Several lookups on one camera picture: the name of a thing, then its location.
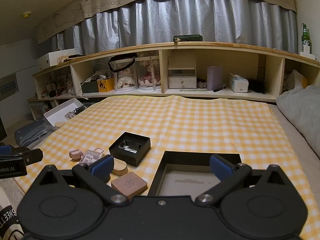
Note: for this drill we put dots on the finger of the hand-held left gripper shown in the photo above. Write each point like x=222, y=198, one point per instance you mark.
x=5, y=150
x=33, y=156

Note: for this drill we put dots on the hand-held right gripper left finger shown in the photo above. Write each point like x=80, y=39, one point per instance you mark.
x=103, y=166

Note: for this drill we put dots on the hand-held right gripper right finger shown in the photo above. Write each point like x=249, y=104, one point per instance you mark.
x=221, y=166

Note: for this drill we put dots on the clear nail tip case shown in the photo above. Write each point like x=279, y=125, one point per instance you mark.
x=91, y=156

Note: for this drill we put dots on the light wooden rounded box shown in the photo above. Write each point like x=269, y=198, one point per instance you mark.
x=120, y=167

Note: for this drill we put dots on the brown square wooden box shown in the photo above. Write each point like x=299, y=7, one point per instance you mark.
x=128, y=185

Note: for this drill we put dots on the large black tray box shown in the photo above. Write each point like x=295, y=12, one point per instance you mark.
x=190, y=180

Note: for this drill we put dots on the small black box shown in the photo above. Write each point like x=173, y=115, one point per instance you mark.
x=140, y=152

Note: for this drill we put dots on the black screen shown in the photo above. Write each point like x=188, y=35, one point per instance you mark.
x=2, y=130

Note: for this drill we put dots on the grey patterned cushion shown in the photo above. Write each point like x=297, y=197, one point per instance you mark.
x=31, y=133

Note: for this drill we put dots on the light wooden piece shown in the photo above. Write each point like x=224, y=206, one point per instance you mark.
x=60, y=124

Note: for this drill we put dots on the cream printed clothing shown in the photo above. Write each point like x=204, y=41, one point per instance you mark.
x=8, y=212

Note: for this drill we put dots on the white cardboard box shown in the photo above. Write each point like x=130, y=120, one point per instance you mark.
x=56, y=113

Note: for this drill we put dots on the yellow checked blanket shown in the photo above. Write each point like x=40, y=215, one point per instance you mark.
x=200, y=120

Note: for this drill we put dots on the small clear case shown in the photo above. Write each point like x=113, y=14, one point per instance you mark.
x=69, y=115

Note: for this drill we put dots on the black hair claw clip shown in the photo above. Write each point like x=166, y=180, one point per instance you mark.
x=78, y=110

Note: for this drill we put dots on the dark plush figure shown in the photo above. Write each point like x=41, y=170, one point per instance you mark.
x=53, y=90

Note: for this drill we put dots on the black pen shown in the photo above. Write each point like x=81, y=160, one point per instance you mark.
x=219, y=89

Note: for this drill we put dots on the dark green box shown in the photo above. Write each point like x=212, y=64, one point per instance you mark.
x=89, y=87

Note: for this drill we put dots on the yellow box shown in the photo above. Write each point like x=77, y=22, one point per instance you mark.
x=105, y=85

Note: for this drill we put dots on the white tissue box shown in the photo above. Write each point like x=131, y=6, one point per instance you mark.
x=238, y=83

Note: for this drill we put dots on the black feather fluff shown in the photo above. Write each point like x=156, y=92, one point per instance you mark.
x=257, y=86

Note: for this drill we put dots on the purple box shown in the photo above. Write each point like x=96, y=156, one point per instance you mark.
x=214, y=77

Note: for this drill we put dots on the clear case with white doll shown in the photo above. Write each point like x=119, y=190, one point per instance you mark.
x=125, y=78

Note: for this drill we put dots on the white drawer box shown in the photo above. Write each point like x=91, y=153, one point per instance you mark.
x=182, y=81

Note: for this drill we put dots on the white flat box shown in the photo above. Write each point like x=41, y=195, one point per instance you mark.
x=50, y=61

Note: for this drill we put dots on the clear case with pink doll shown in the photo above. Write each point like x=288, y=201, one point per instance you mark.
x=148, y=77

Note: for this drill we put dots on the dark flat object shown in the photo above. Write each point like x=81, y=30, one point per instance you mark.
x=72, y=57

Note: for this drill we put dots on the white plastic bag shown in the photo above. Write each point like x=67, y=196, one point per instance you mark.
x=295, y=81

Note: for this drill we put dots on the long wooden shelf unit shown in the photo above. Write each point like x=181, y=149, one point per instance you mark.
x=175, y=46

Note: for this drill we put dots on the ceiling smoke detector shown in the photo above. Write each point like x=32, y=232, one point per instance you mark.
x=26, y=14

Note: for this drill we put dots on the small white box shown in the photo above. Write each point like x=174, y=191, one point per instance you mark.
x=307, y=55

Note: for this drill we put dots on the green glass bottle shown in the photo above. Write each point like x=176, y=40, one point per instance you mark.
x=305, y=40

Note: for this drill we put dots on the silver curtain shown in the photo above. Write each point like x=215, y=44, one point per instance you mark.
x=162, y=22

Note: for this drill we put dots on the beige printed valance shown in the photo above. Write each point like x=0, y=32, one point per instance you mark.
x=100, y=7

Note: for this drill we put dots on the grey wall panel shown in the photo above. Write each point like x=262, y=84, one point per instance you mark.
x=8, y=87

